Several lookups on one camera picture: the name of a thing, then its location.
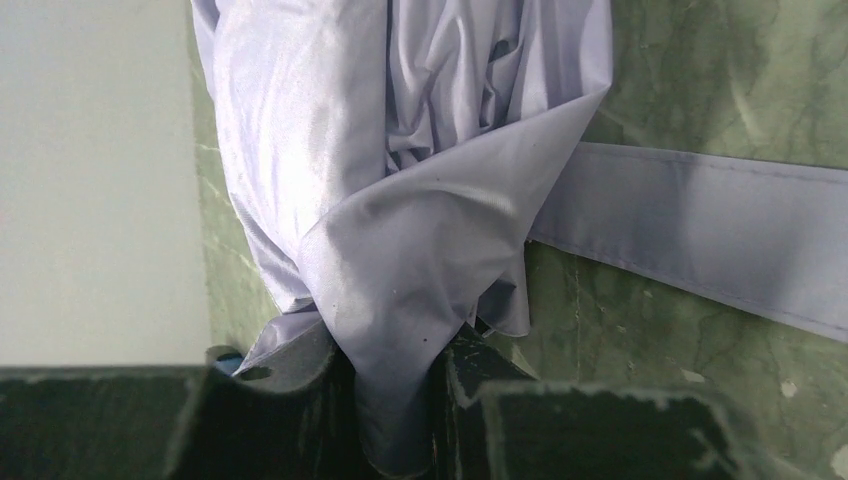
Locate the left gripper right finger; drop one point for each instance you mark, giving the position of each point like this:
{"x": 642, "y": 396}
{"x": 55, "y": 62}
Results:
{"x": 494, "y": 421}

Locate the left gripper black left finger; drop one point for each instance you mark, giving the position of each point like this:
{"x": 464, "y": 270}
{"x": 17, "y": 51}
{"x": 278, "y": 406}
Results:
{"x": 287, "y": 417}

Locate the lavender folding umbrella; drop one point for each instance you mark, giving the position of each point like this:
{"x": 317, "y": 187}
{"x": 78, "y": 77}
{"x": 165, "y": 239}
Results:
{"x": 638, "y": 193}

